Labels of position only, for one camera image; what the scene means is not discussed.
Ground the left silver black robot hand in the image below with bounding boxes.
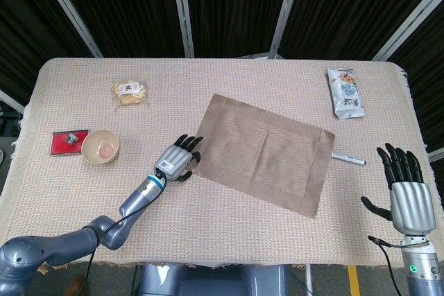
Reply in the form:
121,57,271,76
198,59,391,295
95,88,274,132
153,134,205,184

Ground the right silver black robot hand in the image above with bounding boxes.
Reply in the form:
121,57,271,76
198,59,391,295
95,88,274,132
360,142,437,235

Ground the beige round bowl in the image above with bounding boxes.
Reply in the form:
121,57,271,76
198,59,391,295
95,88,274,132
80,129,120,165

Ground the brown woven placemat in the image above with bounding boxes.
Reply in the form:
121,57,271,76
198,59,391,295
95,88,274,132
192,93,336,220

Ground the clear bag of biscuits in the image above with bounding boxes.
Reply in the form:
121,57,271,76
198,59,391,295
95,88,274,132
111,80,151,109

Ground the white marker with blue cap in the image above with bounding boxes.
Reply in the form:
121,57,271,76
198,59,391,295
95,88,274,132
331,152,367,166

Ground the beige checked tablecloth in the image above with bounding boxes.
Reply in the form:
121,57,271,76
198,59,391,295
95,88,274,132
0,57,434,271

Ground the red flat ink pad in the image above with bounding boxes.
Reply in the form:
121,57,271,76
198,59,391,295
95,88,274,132
49,130,90,157

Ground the white metal table leg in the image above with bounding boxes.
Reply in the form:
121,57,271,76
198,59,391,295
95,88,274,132
304,264,315,296

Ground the grey robot torso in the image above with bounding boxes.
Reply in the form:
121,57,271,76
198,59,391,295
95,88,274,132
138,263,289,296

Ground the white printed snack packet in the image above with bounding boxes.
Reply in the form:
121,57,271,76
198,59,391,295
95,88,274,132
326,68,367,120

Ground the brown shoe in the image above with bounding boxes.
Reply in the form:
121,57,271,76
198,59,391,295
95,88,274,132
65,275,88,296

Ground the dark pleated curtain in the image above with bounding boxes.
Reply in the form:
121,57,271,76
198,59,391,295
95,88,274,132
0,0,444,151

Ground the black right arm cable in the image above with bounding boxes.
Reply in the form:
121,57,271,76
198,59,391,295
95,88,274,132
368,235,431,296

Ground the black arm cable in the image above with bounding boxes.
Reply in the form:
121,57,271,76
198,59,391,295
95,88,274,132
368,235,431,296
83,171,164,296

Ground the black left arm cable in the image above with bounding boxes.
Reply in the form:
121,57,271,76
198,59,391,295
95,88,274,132
83,171,164,296

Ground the white metal frame post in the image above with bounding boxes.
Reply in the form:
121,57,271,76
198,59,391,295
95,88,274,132
169,0,195,58
33,0,104,58
0,89,26,114
370,0,444,62
268,0,307,60

